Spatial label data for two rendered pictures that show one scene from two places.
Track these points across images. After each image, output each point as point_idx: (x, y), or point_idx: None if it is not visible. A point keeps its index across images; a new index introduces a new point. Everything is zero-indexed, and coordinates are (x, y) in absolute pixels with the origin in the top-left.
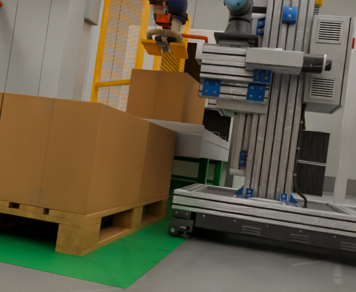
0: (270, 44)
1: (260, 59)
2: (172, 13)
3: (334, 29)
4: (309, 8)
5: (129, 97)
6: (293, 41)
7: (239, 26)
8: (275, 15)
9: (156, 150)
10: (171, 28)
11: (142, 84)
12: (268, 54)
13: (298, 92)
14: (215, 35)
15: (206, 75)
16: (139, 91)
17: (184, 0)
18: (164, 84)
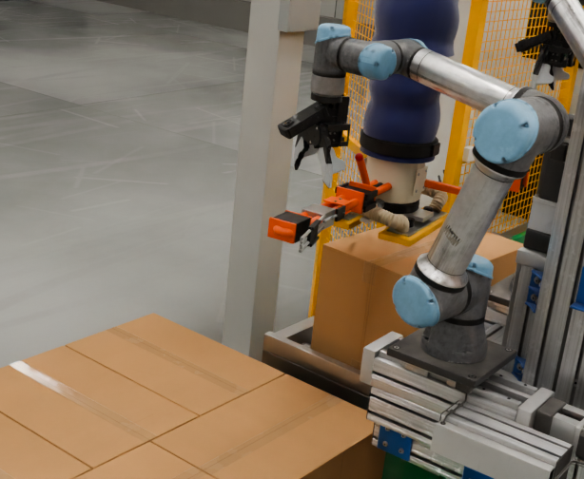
0: (547, 346)
1: (458, 454)
2: (391, 156)
3: None
4: None
5: (319, 302)
6: None
7: (446, 339)
8: (563, 282)
9: None
10: (393, 186)
11: (341, 284)
12: (476, 450)
13: None
14: (390, 355)
15: (379, 421)
16: (336, 296)
17: (421, 121)
18: (382, 297)
